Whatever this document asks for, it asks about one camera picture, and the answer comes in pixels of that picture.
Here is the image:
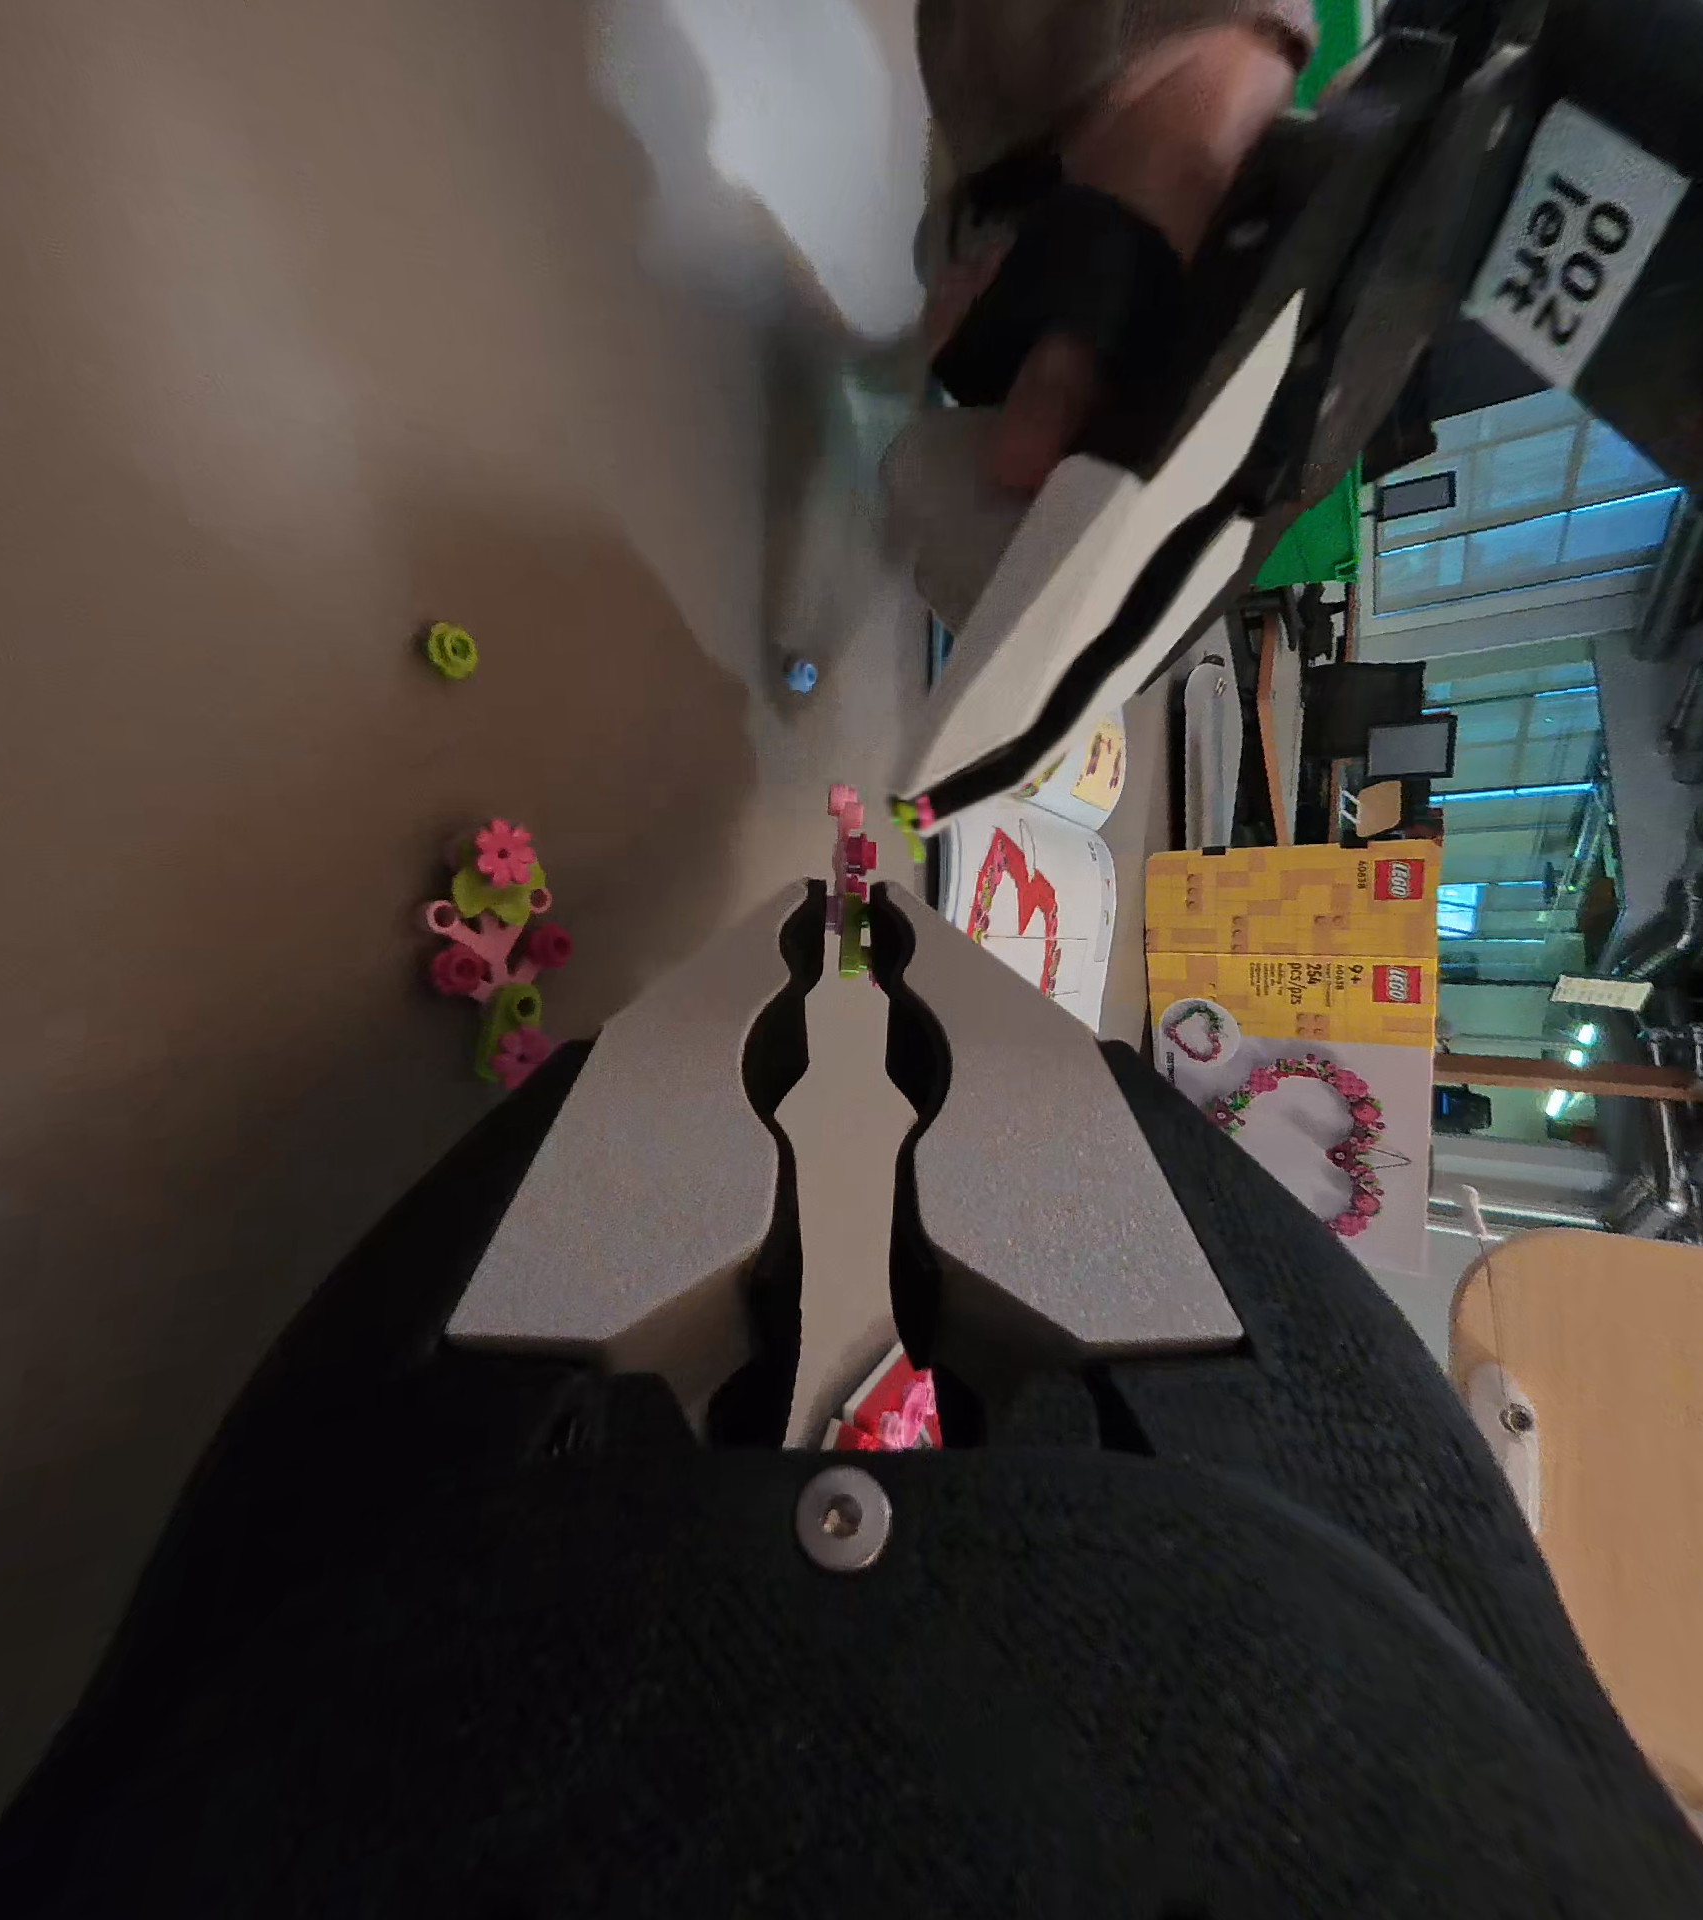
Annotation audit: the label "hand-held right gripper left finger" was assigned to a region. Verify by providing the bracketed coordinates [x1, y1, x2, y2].
[446, 876, 825, 1449]

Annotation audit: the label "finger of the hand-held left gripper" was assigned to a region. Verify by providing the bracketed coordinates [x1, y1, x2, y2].
[899, 291, 1309, 819]
[925, 523, 1249, 828]

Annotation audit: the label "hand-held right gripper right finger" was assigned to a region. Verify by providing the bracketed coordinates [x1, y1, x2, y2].
[865, 876, 1245, 1446]

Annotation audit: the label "pink lego stem assembly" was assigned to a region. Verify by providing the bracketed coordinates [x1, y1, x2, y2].
[823, 780, 885, 983]

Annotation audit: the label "person's left forearm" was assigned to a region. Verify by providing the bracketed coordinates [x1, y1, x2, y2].
[917, 0, 1317, 174]

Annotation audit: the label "lego instruction booklet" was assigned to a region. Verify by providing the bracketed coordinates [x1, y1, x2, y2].
[935, 720, 1125, 1037]

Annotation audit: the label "white lego plate pink flowers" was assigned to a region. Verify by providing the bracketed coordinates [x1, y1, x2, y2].
[823, 1343, 943, 1452]

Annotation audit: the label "pink lime lego flower cluster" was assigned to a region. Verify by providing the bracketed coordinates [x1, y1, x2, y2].
[424, 816, 575, 1089]

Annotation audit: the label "yellow white lego box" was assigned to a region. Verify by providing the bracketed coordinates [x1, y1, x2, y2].
[1143, 840, 1441, 1278]

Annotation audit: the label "person's left hand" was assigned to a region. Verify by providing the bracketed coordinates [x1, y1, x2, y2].
[941, 29, 1295, 503]

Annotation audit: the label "white oblong board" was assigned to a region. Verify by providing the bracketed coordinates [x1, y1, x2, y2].
[1175, 654, 1237, 858]

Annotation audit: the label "green panel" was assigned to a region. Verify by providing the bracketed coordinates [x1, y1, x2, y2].
[1247, 456, 1365, 593]

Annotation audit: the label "dark monitor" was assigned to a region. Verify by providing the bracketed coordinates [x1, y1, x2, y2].
[1301, 659, 1459, 781]

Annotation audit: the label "wooden chair with white bracket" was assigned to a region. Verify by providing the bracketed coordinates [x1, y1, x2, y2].
[1447, 1229, 1703, 1920]

